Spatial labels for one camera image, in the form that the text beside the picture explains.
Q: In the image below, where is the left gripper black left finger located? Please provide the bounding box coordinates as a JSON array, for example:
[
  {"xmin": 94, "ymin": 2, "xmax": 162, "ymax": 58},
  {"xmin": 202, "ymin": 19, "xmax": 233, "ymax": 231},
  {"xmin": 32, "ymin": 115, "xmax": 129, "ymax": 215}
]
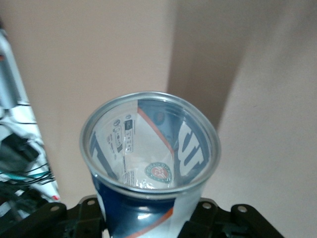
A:
[{"xmin": 59, "ymin": 195, "xmax": 109, "ymax": 238}]

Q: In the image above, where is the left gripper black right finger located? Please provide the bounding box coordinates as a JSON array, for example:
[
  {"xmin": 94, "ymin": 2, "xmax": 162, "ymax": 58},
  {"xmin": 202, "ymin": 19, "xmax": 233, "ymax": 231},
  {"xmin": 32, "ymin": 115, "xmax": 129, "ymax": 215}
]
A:
[{"xmin": 182, "ymin": 199, "xmax": 236, "ymax": 238}]

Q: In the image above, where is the blue white tennis ball can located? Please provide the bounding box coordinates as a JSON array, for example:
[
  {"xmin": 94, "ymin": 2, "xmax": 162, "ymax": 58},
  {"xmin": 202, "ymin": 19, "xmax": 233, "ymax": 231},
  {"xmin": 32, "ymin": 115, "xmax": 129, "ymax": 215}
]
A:
[{"xmin": 79, "ymin": 91, "xmax": 221, "ymax": 238}]

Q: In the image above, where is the black box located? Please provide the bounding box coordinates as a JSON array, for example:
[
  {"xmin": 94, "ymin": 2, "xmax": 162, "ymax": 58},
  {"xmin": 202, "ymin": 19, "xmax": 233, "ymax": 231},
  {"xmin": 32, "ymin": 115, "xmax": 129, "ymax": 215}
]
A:
[{"xmin": 0, "ymin": 133, "xmax": 42, "ymax": 173}]

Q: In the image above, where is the teal cable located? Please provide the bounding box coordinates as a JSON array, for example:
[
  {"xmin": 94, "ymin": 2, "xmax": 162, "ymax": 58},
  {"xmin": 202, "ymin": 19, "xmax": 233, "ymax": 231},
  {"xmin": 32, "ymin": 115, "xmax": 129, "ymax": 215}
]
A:
[{"xmin": 0, "ymin": 171, "xmax": 54, "ymax": 185}]

